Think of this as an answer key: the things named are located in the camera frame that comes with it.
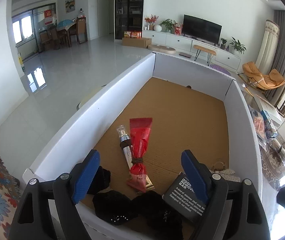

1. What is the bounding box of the orange lounge chair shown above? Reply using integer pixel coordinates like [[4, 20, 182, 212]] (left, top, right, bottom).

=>
[[241, 61, 285, 90]]

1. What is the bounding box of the brown cardboard box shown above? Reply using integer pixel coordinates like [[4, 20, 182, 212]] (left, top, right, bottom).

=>
[[122, 37, 152, 49]]

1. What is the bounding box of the black scrunchie with rhinestone bow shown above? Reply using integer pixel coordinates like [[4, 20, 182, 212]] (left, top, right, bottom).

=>
[[92, 190, 138, 226]]

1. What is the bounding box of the grey curtain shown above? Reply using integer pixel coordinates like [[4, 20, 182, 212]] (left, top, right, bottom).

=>
[[268, 9, 285, 98]]

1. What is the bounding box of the flat white box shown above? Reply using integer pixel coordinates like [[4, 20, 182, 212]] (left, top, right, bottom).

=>
[[254, 96, 285, 123]]

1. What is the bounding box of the framed wall painting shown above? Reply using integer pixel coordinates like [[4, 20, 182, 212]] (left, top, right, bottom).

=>
[[65, 0, 76, 13]]

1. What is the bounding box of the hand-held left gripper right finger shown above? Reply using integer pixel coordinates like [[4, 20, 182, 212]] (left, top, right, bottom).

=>
[[181, 149, 270, 240]]

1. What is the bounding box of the large green potted plant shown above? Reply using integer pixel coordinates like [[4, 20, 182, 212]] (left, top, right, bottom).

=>
[[229, 37, 247, 55]]

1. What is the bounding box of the black printed carton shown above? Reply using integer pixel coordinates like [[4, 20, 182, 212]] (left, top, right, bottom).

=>
[[163, 171, 208, 224]]

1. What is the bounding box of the black television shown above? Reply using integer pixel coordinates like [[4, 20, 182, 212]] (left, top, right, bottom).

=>
[[183, 14, 222, 46]]

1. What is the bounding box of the rhinestone star hair clip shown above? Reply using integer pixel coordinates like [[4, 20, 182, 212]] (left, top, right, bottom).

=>
[[216, 169, 240, 181]]

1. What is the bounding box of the clear bag with orange cloth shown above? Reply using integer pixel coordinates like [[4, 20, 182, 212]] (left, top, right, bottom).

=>
[[249, 105, 268, 143]]

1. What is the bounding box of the red flower arrangement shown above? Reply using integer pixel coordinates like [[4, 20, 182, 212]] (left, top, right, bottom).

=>
[[145, 15, 159, 30]]

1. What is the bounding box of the red packet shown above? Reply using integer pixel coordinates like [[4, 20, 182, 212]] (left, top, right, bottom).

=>
[[126, 164, 149, 189]]

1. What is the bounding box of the covered standing air conditioner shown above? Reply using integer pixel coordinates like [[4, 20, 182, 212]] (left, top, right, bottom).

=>
[[255, 19, 281, 74]]

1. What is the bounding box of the small blue box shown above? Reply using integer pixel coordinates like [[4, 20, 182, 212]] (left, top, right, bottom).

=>
[[261, 110, 273, 122]]

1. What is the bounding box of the black scrunchie with white beads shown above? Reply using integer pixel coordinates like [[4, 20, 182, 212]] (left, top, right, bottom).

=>
[[132, 190, 184, 240]]

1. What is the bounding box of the white cardboard box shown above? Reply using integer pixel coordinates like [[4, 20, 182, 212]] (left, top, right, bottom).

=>
[[22, 52, 263, 240]]

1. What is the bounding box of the wooden stool with wire legs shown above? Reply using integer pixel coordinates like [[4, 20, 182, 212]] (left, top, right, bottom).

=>
[[193, 44, 217, 64]]

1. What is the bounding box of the white television cabinet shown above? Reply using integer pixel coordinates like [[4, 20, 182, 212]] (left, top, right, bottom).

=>
[[142, 29, 242, 71]]

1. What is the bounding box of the bushy green potted plant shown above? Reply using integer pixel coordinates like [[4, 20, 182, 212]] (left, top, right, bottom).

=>
[[160, 19, 177, 33]]

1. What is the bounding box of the red door poster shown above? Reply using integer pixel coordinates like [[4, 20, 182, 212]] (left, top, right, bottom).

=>
[[44, 10, 54, 26]]

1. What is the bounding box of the gold cosmetic tube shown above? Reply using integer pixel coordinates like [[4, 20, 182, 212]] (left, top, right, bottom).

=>
[[116, 125, 156, 193]]

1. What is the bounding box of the dining table with cloth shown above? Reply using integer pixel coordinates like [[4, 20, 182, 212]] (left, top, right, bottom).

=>
[[56, 20, 78, 48]]

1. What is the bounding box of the dark glass display cabinet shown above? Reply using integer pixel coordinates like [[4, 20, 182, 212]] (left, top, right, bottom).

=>
[[114, 0, 145, 40]]

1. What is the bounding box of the red cosmetic tube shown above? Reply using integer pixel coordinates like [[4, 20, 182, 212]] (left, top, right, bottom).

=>
[[129, 117, 153, 165]]

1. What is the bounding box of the plain black scrunchie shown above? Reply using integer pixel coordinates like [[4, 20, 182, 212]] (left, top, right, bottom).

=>
[[87, 166, 111, 195]]

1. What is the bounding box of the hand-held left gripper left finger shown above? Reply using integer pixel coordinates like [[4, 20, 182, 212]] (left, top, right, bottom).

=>
[[9, 149, 101, 240]]

